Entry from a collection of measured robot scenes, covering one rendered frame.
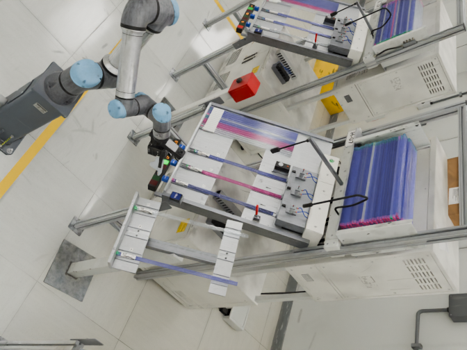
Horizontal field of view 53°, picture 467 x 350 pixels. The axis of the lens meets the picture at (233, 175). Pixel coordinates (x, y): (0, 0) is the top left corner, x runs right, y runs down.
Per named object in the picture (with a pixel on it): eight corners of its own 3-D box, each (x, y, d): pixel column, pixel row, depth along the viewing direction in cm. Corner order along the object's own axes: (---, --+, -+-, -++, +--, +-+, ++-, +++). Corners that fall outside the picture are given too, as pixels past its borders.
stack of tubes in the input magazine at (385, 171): (338, 226, 201) (399, 216, 185) (354, 146, 234) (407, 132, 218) (351, 244, 208) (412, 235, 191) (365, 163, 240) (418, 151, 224)
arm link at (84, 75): (55, 69, 196) (74, 56, 188) (82, 67, 207) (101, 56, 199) (65, 96, 197) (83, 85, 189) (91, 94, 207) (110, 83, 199)
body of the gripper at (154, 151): (154, 144, 214) (154, 125, 205) (171, 149, 213) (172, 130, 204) (147, 155, 209) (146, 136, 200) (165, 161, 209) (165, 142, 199)
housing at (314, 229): (297, 245, 218) (305, 228, 207) (317, 170, 249) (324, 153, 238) (314, 251, 217) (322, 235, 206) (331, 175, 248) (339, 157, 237)
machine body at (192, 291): (113, 252, 276) (188, 238, 239) (160, 168, 320) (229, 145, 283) (182, 310, 308) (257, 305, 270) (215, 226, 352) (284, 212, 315)
